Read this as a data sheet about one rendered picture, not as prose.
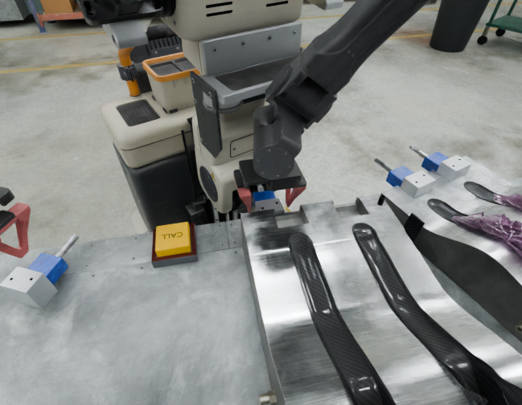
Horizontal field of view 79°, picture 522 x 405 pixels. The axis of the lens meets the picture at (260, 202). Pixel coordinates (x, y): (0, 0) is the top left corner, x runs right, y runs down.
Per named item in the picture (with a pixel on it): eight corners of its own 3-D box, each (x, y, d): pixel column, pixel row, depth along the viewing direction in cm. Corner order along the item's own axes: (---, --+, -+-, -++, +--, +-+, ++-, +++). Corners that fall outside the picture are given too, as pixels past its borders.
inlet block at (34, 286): (71, 242, 61) (58, 223, 57) (93, 247, 60) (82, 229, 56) (17, 302, 52) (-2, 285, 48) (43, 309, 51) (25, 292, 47)
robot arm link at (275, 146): (331, 94, 48) (289, 59, 45) (347, 133, 40) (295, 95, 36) (282, 147, 55) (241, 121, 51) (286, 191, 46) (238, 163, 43)
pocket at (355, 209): (327, 214, 59) (330, 200, 57) (354, 210, 60) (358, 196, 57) (336, 232, 56) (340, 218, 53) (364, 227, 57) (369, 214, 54)
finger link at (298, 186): (303, 214, 61) (309, 177, 55) (267, 221, 60) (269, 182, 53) (293, 192, 66) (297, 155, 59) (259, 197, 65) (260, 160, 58)
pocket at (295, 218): (271, 222, 58) (272, 208, 55) (299, 218, 58) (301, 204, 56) (277, 242, 54) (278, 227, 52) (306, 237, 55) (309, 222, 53)
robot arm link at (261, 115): (289, 99, 50) (253, 98, 50) (293, 120, 45) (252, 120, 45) (286, 137, 54) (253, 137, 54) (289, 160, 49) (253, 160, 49)
